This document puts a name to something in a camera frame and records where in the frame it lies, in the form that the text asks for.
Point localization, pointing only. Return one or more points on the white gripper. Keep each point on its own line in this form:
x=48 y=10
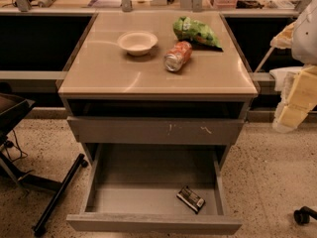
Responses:
x=305 y=39

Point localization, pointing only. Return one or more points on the grey drawer cabinet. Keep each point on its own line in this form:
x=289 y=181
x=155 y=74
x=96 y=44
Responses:
x=105 y=81

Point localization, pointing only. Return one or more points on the black caster wheel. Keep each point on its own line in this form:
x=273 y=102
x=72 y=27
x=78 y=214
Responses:
x=303 y=215

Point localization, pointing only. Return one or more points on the grey upper drawer front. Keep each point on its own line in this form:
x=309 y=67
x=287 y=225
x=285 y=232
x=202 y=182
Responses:
x=175 y=131

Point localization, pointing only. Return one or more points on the black rolling stand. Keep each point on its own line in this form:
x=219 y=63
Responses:
x=42 y=172

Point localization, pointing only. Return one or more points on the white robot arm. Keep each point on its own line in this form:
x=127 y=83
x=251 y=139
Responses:
x=304 y=39

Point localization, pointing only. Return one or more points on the white bowl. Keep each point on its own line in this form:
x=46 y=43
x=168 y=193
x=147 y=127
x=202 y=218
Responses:
x=137 y=43

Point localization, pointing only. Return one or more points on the green chip bag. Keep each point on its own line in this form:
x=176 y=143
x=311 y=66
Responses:
x=187 y=29

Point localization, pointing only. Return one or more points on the open grey lower drawer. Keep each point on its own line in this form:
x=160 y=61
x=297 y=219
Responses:
x=133 y=188

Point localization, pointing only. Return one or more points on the orange soda can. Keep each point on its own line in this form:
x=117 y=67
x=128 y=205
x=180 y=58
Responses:
x=176 y=57

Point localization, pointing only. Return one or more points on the dark rxbar chocolate bar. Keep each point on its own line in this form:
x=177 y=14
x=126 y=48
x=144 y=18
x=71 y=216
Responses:
x=194 y=201

